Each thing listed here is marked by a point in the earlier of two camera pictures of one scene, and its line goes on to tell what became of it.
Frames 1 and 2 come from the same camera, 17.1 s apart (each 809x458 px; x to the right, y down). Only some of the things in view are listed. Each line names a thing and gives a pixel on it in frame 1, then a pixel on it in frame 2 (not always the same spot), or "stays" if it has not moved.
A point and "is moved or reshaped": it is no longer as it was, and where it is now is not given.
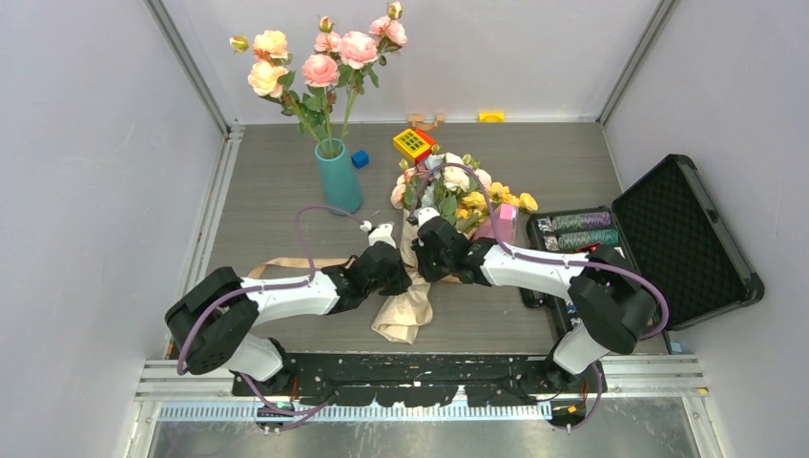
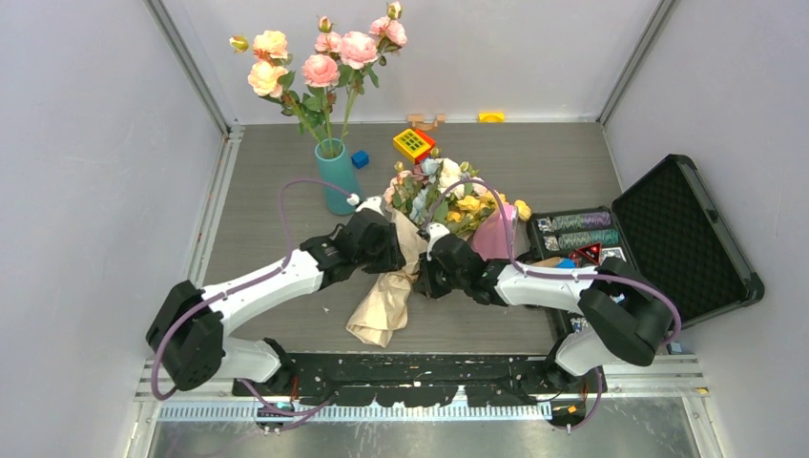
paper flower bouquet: [459, 190] is moved or reshaped
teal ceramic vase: [340, 183] stays
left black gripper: [401, 281] -> [392, 259]
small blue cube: [360, 159] stays
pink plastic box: [507, 219] stays
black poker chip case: [668, 228] stays
